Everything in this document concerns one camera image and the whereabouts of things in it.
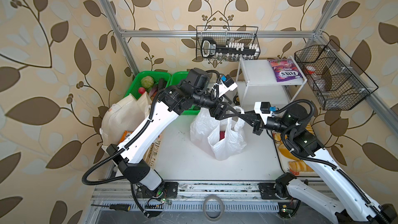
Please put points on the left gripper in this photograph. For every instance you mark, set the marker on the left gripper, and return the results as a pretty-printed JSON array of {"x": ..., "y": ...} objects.
[{"x": 219, "y": 113}]

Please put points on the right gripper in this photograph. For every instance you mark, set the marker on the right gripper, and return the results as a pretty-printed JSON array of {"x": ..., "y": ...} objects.
[{"x": 255, "y": 121}]

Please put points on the pink dragon fruit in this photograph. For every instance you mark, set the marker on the pink dragon fruit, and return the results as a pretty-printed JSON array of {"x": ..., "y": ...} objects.
[{"x": 222, "y": 135}]

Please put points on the white plastic bag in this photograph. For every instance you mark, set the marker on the white plastic bag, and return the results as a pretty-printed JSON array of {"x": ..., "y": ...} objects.
[{"x": 204, "y": 133}]

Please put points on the cream floral tote bag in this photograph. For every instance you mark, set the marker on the cream floral tote bag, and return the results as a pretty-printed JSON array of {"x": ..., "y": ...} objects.
[{"x": 123, "y": 116}]

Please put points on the orange snack bag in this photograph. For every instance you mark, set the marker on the orange snack bag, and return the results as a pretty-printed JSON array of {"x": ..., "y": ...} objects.
[{"x": 126, "y": 135}]

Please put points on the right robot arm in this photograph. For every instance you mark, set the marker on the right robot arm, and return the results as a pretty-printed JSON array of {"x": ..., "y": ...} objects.
[{"x": 352, "y": 205}]

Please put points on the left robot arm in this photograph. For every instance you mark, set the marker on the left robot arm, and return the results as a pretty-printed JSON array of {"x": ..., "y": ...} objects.
[{"x": 200, "y": 88}]

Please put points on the black yellow tape measure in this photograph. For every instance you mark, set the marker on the black yellow tape measure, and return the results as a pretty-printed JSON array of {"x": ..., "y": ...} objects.
[{"x": 236, "y": 100}]

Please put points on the white two-tier shelf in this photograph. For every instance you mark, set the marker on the white two-tier shelf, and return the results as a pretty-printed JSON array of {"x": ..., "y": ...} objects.
[{"x": 259, "y": 84}]

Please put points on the right green fruit basket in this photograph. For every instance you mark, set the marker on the right green fruit basket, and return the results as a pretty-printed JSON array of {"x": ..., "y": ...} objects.
[{"x": 175, "y": 80}]

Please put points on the purple Fox's candy bag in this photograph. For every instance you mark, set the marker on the purple Fox's candy bag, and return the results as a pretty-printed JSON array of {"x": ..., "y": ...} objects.
[{"x": 284, "y": 70}]

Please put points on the bread tray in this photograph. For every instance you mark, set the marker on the bread tray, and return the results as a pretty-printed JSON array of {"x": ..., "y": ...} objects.
[{"x": 290, "y": 163}]

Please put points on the black tool set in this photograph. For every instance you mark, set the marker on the black tool set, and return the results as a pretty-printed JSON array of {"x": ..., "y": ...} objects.
[{"x": 230, "y": 51}]

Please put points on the plastic bottle red cap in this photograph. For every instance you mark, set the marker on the plastic bottle red cap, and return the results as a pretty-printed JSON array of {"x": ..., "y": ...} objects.
[{"x": 316, "y": 82}]

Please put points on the left green vegetable basket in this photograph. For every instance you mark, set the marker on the left green vegetable basket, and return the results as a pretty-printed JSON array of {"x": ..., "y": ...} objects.
[{"x": 136, "y": 84}]

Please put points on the green cabbage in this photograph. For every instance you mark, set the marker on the green cabbage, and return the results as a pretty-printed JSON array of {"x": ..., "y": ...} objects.
[{"x": 147, "y": 82}]

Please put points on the pink radish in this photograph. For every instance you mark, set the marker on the pink radish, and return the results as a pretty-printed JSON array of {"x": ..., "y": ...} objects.
[{"x": 141, "y": 90}]

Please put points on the tape roll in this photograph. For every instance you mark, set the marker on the tape roll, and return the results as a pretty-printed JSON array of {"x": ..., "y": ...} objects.
[{"x": 213, "y": 203}]

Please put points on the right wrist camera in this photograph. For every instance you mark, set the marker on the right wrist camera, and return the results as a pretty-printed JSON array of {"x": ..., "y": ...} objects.
[{"x": 265, "y": 110}]

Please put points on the back black wire basket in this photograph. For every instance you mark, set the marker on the back black wire basket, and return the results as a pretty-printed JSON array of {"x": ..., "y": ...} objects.
[{"x": 222, "y": 34}]

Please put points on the black wire basket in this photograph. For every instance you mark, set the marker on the black wire basket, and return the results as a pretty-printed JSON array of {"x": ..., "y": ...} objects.
[
  {"x": 222, "y": 34},
  {"x": 347, "y": 83}
]

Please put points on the right black wire basket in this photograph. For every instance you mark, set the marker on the right black wire basket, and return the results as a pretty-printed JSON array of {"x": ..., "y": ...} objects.
[{"x": 347, "y": 83}]

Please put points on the yellow handled screwdriver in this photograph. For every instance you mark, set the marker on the yellow handled screwdriver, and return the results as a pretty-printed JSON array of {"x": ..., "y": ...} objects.
[{"x": 116, "y": 207}]

